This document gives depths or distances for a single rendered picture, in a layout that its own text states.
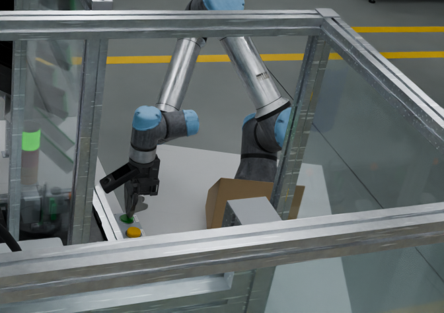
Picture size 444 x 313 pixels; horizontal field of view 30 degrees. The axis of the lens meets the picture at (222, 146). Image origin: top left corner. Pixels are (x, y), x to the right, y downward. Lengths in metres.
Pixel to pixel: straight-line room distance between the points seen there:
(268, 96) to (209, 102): 2.72
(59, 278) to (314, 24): 0.71
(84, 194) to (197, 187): 1.46
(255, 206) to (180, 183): 1.72
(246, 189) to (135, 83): 2.86
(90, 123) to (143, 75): 4.05
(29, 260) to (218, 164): 2.28
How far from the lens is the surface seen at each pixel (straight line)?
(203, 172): 2.93
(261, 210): 1.13
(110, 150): 4.57
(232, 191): 2.49
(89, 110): 1.32
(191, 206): 2.75
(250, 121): 2.60
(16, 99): 1.95
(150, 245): 0.76
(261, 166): 2.56
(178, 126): 2.32
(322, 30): 1.31
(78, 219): 1.44
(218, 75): 5.53
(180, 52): 2.53
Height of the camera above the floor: 2.46
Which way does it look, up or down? 31 degrees down
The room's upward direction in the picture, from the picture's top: 11 degrees clockwise
